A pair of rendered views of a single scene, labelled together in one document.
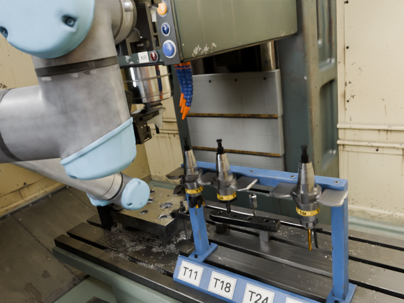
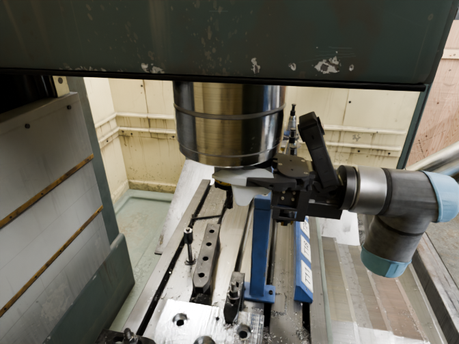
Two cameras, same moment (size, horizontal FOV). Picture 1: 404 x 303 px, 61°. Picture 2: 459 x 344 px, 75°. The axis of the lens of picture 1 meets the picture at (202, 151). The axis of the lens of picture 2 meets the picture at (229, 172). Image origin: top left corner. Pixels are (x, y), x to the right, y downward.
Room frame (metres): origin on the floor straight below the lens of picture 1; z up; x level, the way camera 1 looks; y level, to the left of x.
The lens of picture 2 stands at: (1.30, 0.51, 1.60)
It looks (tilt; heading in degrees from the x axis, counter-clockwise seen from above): 29 degrees down; 242
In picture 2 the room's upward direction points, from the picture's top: straight up
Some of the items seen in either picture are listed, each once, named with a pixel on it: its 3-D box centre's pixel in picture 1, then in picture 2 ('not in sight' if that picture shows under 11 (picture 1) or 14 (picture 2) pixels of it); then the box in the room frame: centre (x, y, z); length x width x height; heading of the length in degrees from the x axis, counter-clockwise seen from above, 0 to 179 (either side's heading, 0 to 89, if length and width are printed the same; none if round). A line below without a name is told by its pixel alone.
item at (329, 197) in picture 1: (332, 198); not in sight; (0.65, -0.26, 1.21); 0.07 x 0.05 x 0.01; 141
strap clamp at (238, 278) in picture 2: (186, 220); (233, 302); (1.07, 0.09, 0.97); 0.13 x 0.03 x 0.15; 51
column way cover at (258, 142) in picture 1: (231, 132); (31, 235); (1.45, -0.14, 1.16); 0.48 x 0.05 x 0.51; 51
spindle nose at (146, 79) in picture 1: (147, 80); (229, 106); (1.10, 0.14, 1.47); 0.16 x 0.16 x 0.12
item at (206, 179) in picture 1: (207, 178); not in sight; (0.86, 0.00, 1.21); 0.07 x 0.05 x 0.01; 141
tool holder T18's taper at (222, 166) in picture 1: (222, 165); (290, 153); (0.82, -0.05, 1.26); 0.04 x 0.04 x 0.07
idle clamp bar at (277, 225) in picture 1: (243, 225); (207, 259); (1.05, -0.10, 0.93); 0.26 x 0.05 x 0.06; 56
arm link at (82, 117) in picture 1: (76, 119); not in sight; (0.34, 0.12, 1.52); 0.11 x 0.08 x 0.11; 80
